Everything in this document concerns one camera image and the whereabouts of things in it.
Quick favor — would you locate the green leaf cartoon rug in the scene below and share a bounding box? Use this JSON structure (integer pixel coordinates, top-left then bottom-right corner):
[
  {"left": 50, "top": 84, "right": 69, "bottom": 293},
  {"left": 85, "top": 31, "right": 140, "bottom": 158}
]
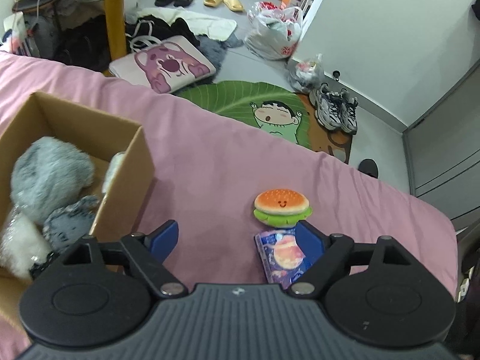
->
[{"left": 178, "top": 80, "right": 352, "bottom": 164}]

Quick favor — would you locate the yellow slipper near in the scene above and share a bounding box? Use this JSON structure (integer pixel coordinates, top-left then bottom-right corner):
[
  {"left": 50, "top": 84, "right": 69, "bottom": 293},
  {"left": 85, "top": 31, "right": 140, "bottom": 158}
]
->
[{"left": 223, "top": 0, "right": 244, "bottom": 13}]

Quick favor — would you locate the white towel on floor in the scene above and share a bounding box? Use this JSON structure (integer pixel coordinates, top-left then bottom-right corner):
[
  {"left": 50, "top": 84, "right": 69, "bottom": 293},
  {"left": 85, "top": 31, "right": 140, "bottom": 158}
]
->
[{"left": 125, "top": 7, "right": 238, "bottom": 41}]

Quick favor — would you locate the pink bear cushion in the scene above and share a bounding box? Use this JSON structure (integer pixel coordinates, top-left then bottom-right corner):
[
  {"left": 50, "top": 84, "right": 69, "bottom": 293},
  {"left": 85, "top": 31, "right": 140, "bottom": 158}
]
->
[{"left": 109, "top": 36, "right": 216, "bottom": 94}]

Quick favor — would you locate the large white plastic bag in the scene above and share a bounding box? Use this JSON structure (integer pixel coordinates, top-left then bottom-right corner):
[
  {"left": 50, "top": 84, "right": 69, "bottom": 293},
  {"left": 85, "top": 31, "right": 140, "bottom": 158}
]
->
[{"left": 243, "top": 2, "right": 303, "bottom": 60}]

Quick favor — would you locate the black round floor object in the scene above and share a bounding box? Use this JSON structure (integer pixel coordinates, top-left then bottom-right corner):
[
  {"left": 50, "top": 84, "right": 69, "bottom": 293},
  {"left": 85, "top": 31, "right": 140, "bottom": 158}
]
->
[{"left": 357, "top": 158, "right": 379, "bottom": 179}]

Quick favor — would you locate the right grey sneaker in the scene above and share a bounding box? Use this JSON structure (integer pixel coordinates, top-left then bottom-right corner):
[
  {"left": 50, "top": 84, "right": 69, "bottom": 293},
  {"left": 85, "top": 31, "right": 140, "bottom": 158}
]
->
[{"left": 339, "top": 88, "right": 358, "bottom": 135}]

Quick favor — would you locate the yellow frame table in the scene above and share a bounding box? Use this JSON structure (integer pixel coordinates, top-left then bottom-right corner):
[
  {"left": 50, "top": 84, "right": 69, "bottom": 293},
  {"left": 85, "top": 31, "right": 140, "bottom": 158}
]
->
[{"left": 104, "top": 0, "right": 127, "bottom": 60}]

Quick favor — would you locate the left grey sneaker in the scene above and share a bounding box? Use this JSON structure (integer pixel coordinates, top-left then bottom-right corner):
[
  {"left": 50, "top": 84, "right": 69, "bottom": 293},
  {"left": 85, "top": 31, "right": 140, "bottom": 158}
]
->
[{"left": 308, "top": 83, "right": 342, "bottom": 131}]

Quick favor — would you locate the clear bag white stuffing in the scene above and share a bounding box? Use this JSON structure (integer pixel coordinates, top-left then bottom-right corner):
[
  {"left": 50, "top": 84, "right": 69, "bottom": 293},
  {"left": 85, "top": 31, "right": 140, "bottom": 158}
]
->
[{"left": 1, "top": 206, "right": 52, "bottom": 281}]

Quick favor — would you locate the black white tote bag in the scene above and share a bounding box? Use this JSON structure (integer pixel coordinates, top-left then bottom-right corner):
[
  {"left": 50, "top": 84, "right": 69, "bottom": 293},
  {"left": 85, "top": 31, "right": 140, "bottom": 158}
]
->
[{"left": 125, "top": 15, "right": 200, "bottom": 54}]

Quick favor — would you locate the yellow slipper far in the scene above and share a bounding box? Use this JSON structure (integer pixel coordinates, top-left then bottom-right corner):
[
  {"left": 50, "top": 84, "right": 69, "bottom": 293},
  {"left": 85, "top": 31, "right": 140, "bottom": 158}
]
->
[{"left": 203, "top": 0, "right": 223, "bottom": 8}]

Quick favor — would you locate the burger plush toy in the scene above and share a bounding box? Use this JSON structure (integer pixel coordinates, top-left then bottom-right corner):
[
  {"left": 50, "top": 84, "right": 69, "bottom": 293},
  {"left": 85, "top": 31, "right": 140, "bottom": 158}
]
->
[{"left": 253, "top": 189, "right": 312, "bottom": 229}]

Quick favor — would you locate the small clear plastic bag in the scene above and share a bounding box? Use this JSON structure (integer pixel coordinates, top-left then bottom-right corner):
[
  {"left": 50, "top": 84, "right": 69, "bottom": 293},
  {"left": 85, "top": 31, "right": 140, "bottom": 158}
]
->
[{"left": 287, "top": 54, "right": 325, "bottom": 94}]

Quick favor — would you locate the pink bed sheet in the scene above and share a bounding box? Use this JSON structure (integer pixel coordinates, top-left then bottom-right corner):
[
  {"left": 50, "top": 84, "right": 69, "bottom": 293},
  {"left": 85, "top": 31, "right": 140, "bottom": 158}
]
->
[{"left": 1, "top": 53, "right": 457, "bottom": 359}]

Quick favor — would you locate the white soft pad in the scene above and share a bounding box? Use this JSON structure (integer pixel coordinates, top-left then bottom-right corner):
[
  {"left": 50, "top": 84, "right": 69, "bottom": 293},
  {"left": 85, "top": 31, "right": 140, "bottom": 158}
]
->
[{"left": 102, "top": 152, "right": 125, "bottom": 195}]

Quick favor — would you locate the grey sneaker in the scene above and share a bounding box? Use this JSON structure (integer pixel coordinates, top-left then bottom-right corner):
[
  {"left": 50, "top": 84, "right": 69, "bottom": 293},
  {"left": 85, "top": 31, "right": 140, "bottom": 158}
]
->
[
  {"left": 308, "top": 83, "right": 342, "bottom": 131},
  {"left": 339, "top": 88, "right": 358, "bottom": 135}
]

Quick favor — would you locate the blue planet print packet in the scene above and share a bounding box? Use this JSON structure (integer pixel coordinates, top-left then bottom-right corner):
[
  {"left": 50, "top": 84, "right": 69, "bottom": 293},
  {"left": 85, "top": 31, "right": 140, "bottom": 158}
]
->
[{"left": 254, "top": 228, "right": 312, "bottom": 289}]

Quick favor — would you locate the grey fluffy floor cloth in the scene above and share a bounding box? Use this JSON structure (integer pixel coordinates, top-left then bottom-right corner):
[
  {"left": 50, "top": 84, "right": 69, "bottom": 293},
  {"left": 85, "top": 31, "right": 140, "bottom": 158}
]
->
[{"left": 197, "top": 33, "right": 243, "bottom": 86}]

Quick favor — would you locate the grey fluffy plush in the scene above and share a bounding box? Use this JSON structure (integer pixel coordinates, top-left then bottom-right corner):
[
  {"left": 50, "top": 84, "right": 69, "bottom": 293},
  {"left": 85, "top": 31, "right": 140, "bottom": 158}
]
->
[{"left": 10, "top": 136, "right": 95, "bottom": 225}]

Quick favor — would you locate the yellow slipper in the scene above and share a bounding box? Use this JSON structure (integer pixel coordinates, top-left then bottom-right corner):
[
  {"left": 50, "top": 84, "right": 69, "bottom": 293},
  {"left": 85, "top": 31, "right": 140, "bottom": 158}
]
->
[
  {"left": 223, "top": 0, "right": 244, "bottom": 13},
  {"left": 203, "top": 0, "right": 223, "bottom": 8}
]

